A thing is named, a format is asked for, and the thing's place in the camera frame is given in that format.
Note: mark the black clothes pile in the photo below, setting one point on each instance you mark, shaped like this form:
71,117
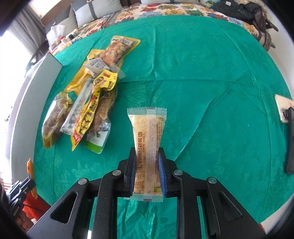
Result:
250,12

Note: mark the peanut bag yellow border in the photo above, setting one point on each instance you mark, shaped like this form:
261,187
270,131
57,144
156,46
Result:
119,47

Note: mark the brown snack transparent packet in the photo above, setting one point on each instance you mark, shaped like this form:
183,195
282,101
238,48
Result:
55,118

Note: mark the grey white board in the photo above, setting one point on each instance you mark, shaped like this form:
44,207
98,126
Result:
27,111

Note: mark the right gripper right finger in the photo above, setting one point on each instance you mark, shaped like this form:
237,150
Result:
205,208

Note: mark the grey curtain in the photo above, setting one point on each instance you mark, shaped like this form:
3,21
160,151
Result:
28,28

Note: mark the beige wafer snack packet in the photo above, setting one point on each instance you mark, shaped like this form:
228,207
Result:
147,127

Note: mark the small white snack packet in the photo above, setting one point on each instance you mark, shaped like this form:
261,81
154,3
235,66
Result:
97,65

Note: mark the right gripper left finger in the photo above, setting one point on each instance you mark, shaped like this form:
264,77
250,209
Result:
89,205

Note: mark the green white snack packet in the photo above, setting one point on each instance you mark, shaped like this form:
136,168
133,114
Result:
100,128

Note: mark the long yellow snack packet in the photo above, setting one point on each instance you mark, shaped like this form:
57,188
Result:
83,74

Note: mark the white plastic bag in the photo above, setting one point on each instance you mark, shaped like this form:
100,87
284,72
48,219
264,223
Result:
55,33

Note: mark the clear speckled snack packet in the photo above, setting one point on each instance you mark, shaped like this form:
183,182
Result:
74,114

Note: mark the green embossed tablecloth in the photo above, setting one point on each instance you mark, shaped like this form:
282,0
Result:
217,84

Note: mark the yellow red label snack packet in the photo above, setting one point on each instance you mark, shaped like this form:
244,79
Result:
106,80

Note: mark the grey pillow middle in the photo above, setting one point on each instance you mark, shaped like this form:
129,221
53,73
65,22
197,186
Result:
88,11

